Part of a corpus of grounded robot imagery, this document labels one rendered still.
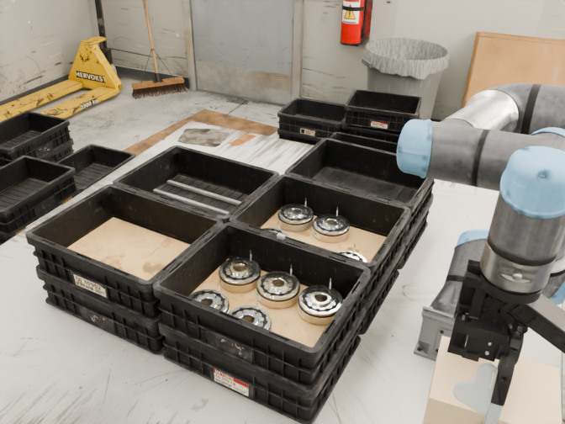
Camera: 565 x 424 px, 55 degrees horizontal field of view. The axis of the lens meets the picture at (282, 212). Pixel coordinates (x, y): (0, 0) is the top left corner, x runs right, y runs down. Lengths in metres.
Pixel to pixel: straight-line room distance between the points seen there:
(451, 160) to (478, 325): 0.21
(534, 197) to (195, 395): 0.90
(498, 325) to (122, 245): 1.06
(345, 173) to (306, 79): 2.77
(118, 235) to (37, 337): 0.33
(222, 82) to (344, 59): 1.14
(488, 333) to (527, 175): 0.21
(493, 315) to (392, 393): 0.62
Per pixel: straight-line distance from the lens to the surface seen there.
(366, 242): 1.50
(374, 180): 1.82
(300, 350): 1.05
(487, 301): 0.71
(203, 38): 4.88
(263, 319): 1.20
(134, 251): 1.49
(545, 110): 1.06
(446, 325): 1.32
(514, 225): 0.62
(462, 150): 0.71
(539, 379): 0.84
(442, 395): 0.77
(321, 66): 4.48
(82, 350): 1.43
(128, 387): 1.33
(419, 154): 0.72
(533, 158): 0.61
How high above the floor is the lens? 1.69
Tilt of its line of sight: 32 degrees down
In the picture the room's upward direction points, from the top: 1 degrees clockwise
